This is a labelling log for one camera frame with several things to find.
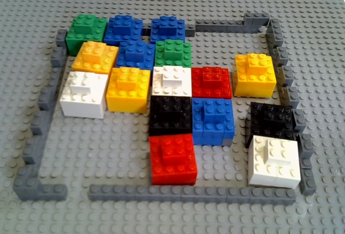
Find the green lego cube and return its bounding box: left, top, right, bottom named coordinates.
left=154, top=39, right=192, bottom=67
left=64, top=13, right=108, bottom=56

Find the red lego cube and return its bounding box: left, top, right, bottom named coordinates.
left=191, top=66, right=233, bottom=100
left=148, top=133, right=198, bottom=186

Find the dark grey lego wall frame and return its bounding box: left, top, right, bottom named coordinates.
left=12, top=12, right=318, bottom=207

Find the white lego cube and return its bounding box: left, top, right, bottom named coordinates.
left=151, top=65, right=193, bottom=98
left=247, top=134, right=302, bottom=189
left=59, top=71, right=109, bottom=120

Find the blue lego cube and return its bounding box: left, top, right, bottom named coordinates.
left=103, top=14, right=144, bottom=46
left=115, top=39, right=156, bottom=71
left=150, top=15, right=187, bottom=45
left=191, top=98, right=236, bottom=146

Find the yellow lego cube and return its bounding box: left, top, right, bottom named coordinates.
left=105, top=66, right=151, bottom=115
left=232, top=52, right=278, bottom=99
left=71, top=40, right=120, bottom=75

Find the black lego cube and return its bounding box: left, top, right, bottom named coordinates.
left=245, top=101, right=297, bottom=148
left=149, top=95, right=194, bottom=137

